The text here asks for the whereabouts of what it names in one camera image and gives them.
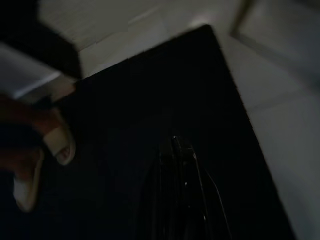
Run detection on black floor mat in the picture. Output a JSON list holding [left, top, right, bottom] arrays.
[[37, 23, 297, 240]]

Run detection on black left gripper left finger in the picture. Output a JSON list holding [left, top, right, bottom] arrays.
[[147, 149, 176, 240]]

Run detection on beige slipper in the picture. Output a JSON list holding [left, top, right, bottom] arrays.
[[42, 123, 77, 166], [12, 147, 45, 213]]

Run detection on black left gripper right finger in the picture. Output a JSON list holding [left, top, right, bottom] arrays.
[[171, 135, 214, 240]]

